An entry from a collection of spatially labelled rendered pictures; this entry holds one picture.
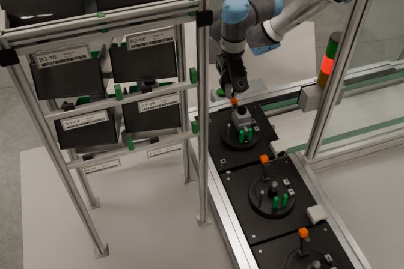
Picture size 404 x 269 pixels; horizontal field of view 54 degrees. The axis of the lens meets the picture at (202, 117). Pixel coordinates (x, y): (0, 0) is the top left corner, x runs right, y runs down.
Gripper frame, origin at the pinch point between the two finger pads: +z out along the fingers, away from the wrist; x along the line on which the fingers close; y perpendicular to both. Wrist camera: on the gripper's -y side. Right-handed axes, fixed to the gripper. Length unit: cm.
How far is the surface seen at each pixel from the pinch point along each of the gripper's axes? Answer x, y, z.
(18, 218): 103, 46, 107
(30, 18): 48, -24, -58
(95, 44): 40, 187, 107
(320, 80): -16.6, -20.7, -21.4
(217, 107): 2.6, 6.8, 10.6
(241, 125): 1.3, -11.5, 1.1
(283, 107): -21.3, 0.4, 12.6
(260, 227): 7.2, -42.2, 9.5
